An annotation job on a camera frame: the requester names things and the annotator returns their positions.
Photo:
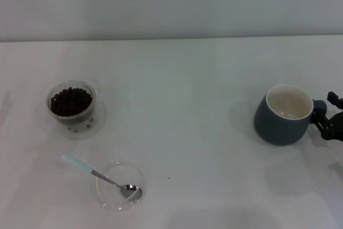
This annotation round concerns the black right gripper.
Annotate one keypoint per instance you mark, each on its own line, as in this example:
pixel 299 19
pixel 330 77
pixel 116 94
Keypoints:
pixel 336 128

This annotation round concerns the dark blue ceramic mug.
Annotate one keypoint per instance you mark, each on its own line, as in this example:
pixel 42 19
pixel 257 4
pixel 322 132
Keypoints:
pixel 278 131

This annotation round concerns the glass cup of coffee beans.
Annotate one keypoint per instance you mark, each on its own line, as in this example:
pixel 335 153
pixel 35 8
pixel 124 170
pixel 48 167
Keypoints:
pixel 99 121

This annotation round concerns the clear glass cup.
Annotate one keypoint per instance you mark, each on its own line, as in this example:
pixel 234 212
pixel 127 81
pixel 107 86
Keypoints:
pixel 80 118

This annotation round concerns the clear glass dish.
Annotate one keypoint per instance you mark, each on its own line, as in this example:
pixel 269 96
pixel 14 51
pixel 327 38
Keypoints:
pixel 112 200

